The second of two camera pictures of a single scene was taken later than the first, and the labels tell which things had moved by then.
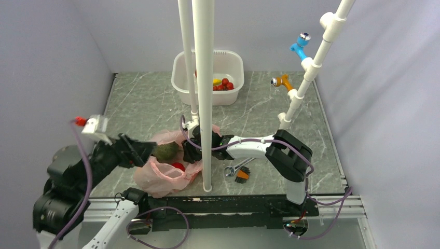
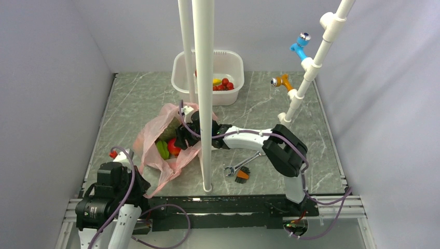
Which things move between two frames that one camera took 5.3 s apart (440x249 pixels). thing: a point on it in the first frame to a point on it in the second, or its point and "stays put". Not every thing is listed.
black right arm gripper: x=190 y=155 to x=182 y=134
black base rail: x=225 y=211 stays put
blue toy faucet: x=302 y=40 stays put
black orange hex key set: x=243 y=175 stays put
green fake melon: x=166 y=152 to x=169 y=131
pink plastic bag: x=160 y=178 to x=156 y=170
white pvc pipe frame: x=203 y=13 stays put
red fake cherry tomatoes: x=225 y=85 stays put
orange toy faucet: x=277 y=81 stays put
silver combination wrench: x=234 y=167 stays put
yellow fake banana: x=216 y=81 stays put
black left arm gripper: x=132 y=152 to x=142 y=184
